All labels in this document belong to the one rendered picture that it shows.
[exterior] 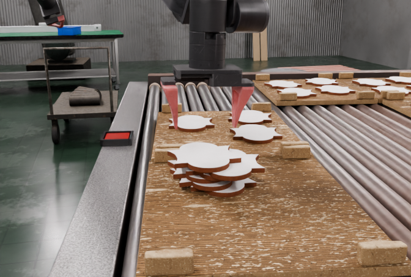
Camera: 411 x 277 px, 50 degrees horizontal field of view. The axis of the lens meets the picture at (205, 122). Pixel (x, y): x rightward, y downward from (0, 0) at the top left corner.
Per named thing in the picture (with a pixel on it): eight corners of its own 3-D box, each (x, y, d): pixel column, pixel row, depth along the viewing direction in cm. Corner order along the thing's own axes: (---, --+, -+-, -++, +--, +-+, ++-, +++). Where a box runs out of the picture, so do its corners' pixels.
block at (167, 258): (144, 278, 53) (144, 257, 53) (145, 269, 55) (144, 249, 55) (194, 276, 54) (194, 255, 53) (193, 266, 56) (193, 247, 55)
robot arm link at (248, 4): (168, 9, 76) (180, -39, 70) (224, 10, 82) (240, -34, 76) (197, 51, 69) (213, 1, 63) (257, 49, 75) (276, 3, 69)
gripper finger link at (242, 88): (252, 132, 71) (255, 73, 69) (208, 133, 70) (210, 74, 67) (241, 121, 78) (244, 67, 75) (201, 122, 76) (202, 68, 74)
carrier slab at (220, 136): (151, 166, 94) (150, 158, 94) (158, 117, 134) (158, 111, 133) (314, 162, 96) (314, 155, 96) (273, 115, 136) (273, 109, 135)
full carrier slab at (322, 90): (276, 106, 147) (276, 93, 146) (252, 84, 187) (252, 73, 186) (377, 103, 151) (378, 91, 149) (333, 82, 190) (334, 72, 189)
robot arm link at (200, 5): (183, -9, 68) (201, -9, 64) (221, -8, 72) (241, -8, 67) (182, 36, 70) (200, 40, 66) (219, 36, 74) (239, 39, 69)
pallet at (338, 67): (340, 71, 821) (341, 65, 818) (367, 79, 739) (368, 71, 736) (276, 73, 794) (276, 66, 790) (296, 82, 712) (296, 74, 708)
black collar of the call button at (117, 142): (99, 146, 108) (99, 139, 108) (104, 137, 115) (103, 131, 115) (131, 145, 109) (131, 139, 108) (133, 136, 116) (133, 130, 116)
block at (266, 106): (251, 112, 133) (251, 103, 132) (250, 110, 135) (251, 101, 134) (271, 111, 133) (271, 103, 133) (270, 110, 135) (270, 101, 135)
